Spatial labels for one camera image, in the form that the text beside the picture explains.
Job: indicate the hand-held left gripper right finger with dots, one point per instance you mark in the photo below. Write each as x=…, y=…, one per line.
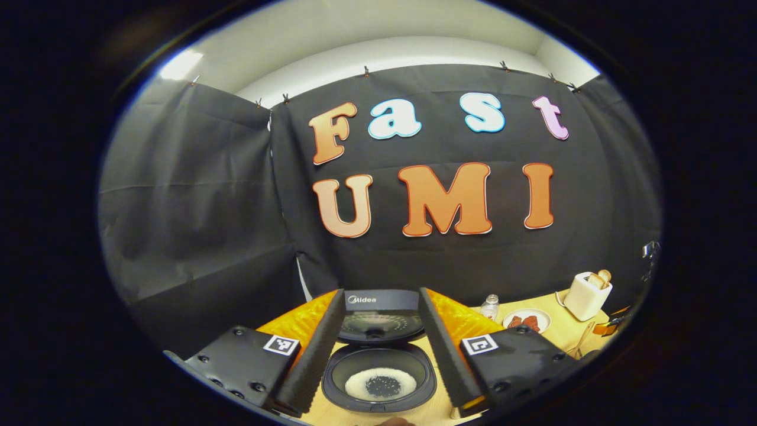
x=446, y=355

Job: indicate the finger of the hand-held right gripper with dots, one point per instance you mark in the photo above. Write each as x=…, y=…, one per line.
x=609, y=324

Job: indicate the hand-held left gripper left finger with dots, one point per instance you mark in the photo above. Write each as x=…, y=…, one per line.
x=316, y=361

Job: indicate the white rice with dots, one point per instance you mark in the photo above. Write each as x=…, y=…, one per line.
x=358, y=387

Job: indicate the dark grey rice cooker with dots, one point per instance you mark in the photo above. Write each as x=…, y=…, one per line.
x=378, y=305

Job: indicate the white toaster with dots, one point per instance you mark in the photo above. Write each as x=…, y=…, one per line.
x=582, y=299

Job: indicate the toasted bread slice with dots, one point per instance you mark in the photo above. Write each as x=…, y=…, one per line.
x=594, y=281
x=605, y=276

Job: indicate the clear plastic bottle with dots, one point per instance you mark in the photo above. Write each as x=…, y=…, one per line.
x=489, y=309

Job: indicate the white round plate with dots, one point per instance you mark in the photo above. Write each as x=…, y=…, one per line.
x=541, y=316

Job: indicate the red meat piece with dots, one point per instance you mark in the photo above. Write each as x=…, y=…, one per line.
x=532, y=323
x=514, y=323

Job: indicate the black backdrop cloth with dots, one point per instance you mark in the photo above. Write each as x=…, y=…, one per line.
x=189, y=195

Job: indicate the row of small backdrop clips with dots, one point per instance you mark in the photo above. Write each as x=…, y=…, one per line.
x=366, y=71

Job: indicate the ceiling light panel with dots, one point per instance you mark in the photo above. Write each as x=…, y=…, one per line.
x=180, y=64

